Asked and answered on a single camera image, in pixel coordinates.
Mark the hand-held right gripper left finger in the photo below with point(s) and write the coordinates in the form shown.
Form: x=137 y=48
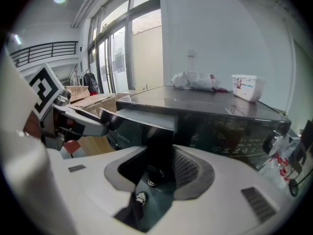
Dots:
x=88 y=187

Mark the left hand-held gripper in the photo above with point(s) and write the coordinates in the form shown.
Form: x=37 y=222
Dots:
x=45 y=88

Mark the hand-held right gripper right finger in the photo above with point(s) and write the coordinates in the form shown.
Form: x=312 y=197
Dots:
x=220 y=199

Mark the white detergent drawer dark front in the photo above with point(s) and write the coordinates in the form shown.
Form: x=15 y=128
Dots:
x=146 y=117

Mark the dark grey washing machine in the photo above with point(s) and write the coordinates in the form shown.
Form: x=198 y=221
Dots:
x=215 y=111

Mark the large brown cardboard box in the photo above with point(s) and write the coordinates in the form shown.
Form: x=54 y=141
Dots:
x=97 y=105

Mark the red stool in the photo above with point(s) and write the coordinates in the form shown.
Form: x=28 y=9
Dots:
x=72 y=147

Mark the small brown cardboard box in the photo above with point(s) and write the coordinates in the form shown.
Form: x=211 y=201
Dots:
x=77 y=92

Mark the clothes rack with dark clothes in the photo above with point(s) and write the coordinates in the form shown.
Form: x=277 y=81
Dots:
x=91 y=82

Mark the clear plastic bag red print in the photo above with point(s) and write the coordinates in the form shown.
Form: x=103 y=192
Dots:
x=277 y=170

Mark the dark framed glass doors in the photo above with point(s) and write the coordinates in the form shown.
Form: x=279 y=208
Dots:
x=122 y=57

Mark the silver control knob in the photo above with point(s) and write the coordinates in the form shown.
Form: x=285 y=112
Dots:
x=273 y=143

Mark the black metal railing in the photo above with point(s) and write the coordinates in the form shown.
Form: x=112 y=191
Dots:
x=44 y=51

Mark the black stand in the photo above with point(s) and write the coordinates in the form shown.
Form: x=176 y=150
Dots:
x=302 y=150

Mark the crumpled white plastic bag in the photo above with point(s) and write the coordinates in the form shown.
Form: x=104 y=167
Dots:
x=193 y=81

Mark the white plastic lidded box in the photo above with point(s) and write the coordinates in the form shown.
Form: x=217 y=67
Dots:
x=248 y=88

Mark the tube wall light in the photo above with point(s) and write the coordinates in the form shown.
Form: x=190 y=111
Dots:
x=17 y=39

